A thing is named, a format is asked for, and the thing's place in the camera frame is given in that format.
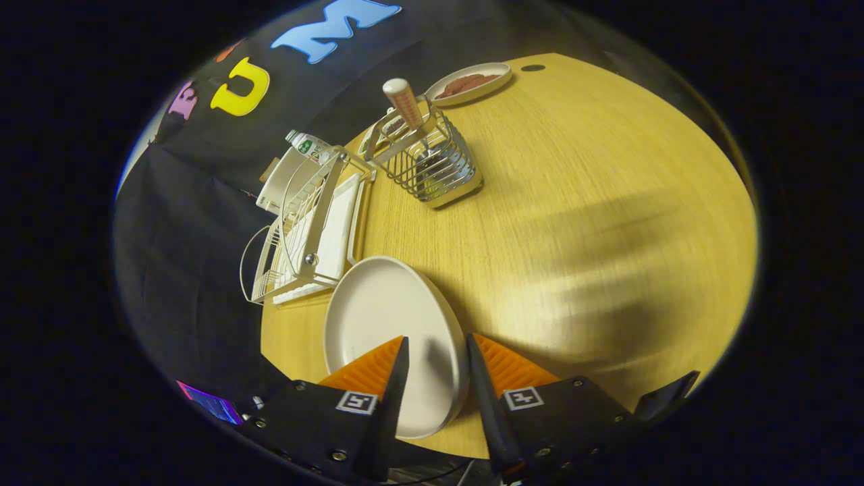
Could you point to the black backdrop cloth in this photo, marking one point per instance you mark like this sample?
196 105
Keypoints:
182 223

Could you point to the white divided dish with beans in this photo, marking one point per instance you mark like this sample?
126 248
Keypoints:
370 140

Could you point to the white round plate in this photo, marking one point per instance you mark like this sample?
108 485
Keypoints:
385 310

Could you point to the white toaster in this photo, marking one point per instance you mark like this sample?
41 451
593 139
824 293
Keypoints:
283 185

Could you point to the white drip tray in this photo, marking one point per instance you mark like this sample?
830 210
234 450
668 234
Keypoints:
337 229

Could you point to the lit purple screen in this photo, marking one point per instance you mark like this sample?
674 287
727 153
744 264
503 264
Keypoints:
212 403

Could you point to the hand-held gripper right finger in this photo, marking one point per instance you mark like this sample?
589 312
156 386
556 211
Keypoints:
489 418

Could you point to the toasted bread slice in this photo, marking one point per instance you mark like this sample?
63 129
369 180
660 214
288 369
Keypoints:
268 170

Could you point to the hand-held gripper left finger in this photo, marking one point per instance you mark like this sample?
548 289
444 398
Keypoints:
395 405

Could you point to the white milk bottle green label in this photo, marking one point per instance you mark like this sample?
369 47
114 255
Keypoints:
310 145

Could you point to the white plate with meat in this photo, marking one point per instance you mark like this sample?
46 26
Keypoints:
496 75

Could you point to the brown meat patty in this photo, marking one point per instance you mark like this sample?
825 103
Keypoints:
452 89
482 79

